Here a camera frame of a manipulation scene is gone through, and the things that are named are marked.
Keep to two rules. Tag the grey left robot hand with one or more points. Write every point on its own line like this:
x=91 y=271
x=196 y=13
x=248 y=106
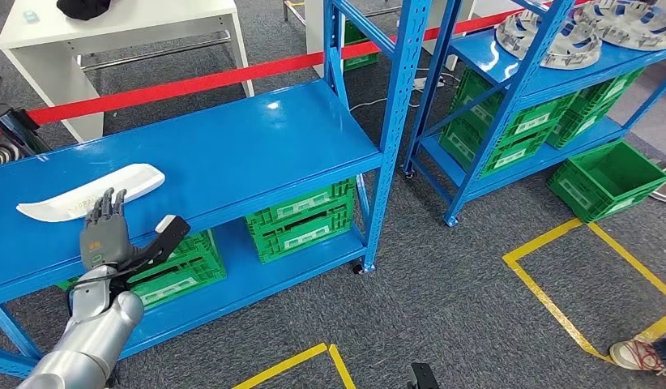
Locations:
x=105 y=241

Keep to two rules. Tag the white curved plastic part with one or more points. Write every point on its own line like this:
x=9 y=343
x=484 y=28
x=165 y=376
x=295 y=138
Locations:
x=59 y=206

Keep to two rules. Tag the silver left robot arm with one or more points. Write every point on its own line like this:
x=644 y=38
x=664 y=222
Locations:
x=91 y=333

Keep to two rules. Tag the blue metal shelf rack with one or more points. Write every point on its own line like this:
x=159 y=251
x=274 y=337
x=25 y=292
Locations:
x=464 y=48
x=258 y=134

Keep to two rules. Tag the green folded plastic crate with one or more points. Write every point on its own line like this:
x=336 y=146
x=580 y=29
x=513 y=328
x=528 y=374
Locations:
x=360 y=53
x=531 y=124
x=612 y=88
x=309 y=236
x=509 y=159
x=204 y=252
x=306 y=203
x=172 y=290
x=585 y=124

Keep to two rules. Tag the dark ringed round base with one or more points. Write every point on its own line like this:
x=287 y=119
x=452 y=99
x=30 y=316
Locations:
x=3 y=153

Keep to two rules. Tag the red barrier belt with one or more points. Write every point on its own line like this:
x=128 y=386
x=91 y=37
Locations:
x=177 y=87

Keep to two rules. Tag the yellow floor tape square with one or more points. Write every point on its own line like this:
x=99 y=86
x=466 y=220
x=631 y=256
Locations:
x=282 y=368
x=511 y=260

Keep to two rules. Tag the white table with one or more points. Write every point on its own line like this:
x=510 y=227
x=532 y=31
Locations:
x=123 y=16

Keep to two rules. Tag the black cloth bundle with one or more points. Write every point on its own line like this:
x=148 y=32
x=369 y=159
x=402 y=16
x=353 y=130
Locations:
x=83 y=8

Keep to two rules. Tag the small light blue object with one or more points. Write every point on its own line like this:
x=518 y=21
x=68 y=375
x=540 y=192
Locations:
x=31 y=16

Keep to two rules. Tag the white power strip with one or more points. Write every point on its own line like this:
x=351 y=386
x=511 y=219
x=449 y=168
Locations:
x=427 y=83

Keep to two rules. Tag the open green plastic crate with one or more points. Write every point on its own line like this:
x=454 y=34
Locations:
x=580 y=193

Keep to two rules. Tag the silver finned metal disc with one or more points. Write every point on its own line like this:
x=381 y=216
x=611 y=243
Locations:
x=633 y=27
x=564 y=48

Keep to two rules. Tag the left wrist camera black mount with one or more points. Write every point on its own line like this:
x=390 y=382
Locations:
x=172 y=239

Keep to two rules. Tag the black stanchion post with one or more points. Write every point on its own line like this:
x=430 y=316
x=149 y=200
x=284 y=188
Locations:
x=16 y=126

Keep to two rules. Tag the black robot bracket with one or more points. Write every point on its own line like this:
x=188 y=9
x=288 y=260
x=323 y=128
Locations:
x=423 y=378

